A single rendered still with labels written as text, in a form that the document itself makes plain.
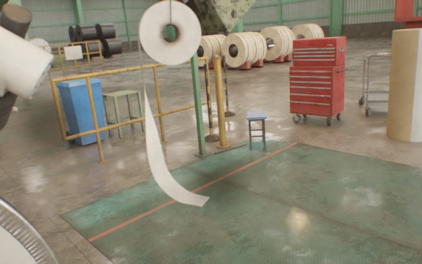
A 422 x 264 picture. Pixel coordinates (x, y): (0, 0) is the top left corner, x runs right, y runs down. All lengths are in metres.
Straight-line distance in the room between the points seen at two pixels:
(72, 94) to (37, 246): 4.16
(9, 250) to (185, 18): 0.73
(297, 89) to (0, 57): 4.99
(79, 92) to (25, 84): 4.67
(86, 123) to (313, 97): 3.31
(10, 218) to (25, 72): 0.59
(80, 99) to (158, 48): 4.28
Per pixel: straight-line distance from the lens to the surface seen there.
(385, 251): 2.59
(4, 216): 0.99
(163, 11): 0.91
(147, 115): 0.89
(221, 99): 4.33
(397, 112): 4.70
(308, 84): 5.21
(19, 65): 0.46
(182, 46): 0.92
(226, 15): 1.05
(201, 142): 4.18
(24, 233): 1.02
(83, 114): 5.20
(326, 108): 5.14
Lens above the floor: 1.45
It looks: 16 degrees down
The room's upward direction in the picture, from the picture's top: 5 degrees counter-clockwise
